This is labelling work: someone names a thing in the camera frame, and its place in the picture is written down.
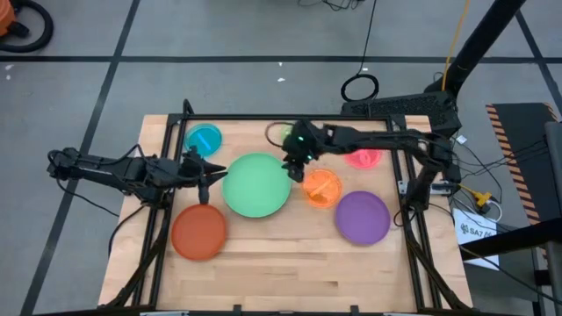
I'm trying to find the black camera stand pole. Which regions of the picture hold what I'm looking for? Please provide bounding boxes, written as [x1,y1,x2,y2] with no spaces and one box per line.
[423,0,527,96]

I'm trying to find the black vacuum hose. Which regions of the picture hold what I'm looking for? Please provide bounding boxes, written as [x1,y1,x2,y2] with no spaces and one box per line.
[0,0,54,54]

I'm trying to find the orange vacuum cleaner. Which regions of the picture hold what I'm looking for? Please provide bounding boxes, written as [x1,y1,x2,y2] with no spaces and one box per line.
[0,0,17,38]

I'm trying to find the purple plastic plate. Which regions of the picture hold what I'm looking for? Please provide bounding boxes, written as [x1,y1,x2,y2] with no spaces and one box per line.
[335,190,392,246]

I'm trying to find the black tangled cables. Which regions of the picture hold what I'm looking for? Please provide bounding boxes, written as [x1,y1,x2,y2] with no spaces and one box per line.
[298,0,365,12]

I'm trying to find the small translucent orange plate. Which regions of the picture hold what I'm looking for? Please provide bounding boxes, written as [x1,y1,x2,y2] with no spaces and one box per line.
[301,169,343,209]

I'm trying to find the black aluminium table frame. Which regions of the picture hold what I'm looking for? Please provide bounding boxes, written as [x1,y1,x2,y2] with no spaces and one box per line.
[100,98,473,316]

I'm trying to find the small translucent pink plate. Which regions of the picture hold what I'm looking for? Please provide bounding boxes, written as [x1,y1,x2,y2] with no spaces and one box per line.
[343,148,384,170]

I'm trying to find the black cable bundle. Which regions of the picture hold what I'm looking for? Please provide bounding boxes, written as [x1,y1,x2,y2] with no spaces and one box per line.
[438,133,550,220]

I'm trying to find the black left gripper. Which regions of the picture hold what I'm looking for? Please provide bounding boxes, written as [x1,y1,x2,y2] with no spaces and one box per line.
[177,147,229,205]

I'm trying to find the white paper sign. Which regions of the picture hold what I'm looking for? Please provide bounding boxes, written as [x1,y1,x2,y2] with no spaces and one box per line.
[451,207,501,271]

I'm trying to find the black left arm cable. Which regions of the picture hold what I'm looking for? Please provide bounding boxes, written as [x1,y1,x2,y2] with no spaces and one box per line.
[54,175,150,260]

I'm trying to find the black coiled floor cable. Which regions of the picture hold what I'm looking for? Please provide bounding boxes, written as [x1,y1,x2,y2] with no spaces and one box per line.
[340,0,380,103]

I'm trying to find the black power adapter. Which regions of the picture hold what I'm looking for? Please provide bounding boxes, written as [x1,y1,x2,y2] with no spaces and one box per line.
[442,162,463,185]

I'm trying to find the yellow plug connector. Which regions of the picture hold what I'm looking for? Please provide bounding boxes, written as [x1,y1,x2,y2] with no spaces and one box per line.
[458,183,494,209]

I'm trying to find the grey upright post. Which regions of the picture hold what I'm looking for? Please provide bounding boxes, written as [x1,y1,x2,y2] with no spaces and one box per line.
[544,120,562,316]

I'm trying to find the black slanted bar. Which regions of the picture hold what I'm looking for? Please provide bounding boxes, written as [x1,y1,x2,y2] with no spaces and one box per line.
[458,217,562,261]

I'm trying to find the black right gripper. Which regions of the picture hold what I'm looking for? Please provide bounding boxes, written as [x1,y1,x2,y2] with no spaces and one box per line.
[281,119,328,183]

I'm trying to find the yellow cable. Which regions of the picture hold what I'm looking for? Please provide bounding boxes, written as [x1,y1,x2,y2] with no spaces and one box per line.
[441,0,472,92]

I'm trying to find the black hazard-striped mat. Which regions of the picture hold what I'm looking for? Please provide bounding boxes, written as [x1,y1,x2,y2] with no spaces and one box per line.
[485,102,562,225]

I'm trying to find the small translucent cyan plate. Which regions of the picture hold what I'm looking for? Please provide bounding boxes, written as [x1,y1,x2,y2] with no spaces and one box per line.
[184,123,223,158]

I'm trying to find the opaque orange-red plastic plate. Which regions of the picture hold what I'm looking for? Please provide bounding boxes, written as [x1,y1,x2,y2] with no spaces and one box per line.
[170,204,228,262]

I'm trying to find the large green plastic plate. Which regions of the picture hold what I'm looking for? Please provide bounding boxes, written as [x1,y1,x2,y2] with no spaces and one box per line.
[221,152,292,219]

